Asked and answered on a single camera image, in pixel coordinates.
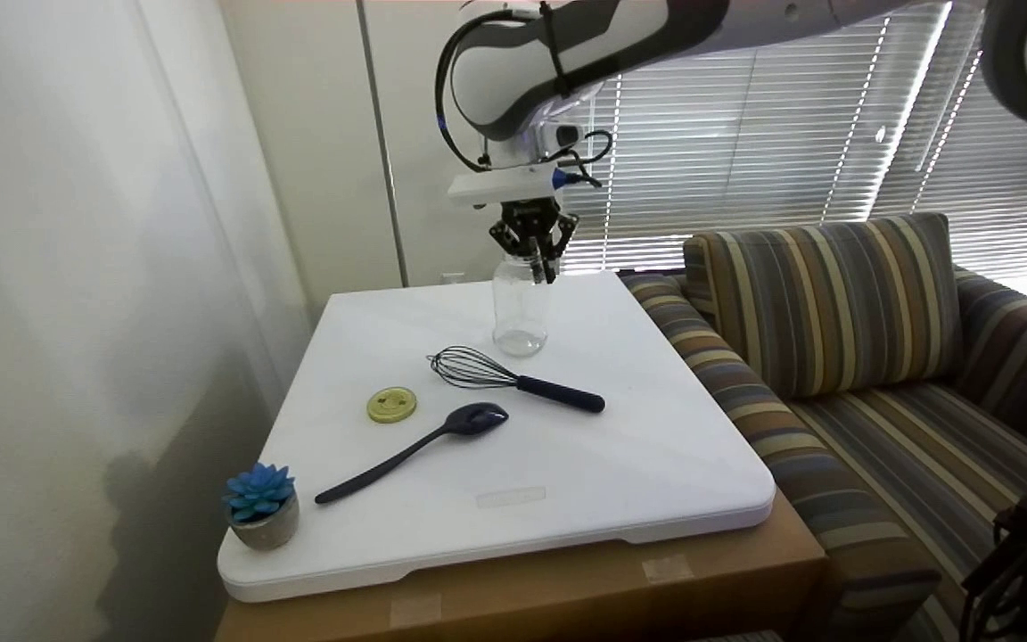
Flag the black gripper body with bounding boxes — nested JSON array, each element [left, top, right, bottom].
[[488, 195, 578, 240]]

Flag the clear glass jar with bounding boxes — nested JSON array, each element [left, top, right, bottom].
[[488, 255, 555, 364]]

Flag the black plastic spoon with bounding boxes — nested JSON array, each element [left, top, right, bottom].
[[309, 398, 513, 509]]

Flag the yellow-green round lid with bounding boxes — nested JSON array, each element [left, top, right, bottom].
[[363, 381, 420, 427]]

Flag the white square table top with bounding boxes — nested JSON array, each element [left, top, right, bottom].
[[215, 270, 777, 607]]

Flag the white window blinds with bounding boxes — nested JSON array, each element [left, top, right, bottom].
[[558, 0, 1027, 308]]

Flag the striped sofa cushion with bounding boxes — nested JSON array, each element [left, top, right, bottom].
[[682, 209, 967, 403]]

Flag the brown cardboard box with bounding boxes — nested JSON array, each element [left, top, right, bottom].
[[209, 492, 832, 642]]

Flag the small blue potted succulent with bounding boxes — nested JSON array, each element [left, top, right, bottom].
[[221, 460, 301, 552]]

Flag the striped sofa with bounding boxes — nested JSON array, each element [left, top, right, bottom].
[[616, 209, 1027, 642]]

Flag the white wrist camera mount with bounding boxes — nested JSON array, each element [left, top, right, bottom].
[[445, 163, 569, 215]]

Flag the black wire whisk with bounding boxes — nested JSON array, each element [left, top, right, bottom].
[[427, 343, 610, 419]]

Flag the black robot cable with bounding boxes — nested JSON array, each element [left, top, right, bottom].
[[430, 3, 616, 193]]

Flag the thin wall conduit pole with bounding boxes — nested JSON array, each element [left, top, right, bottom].
[[351, 0, 410, 294]]

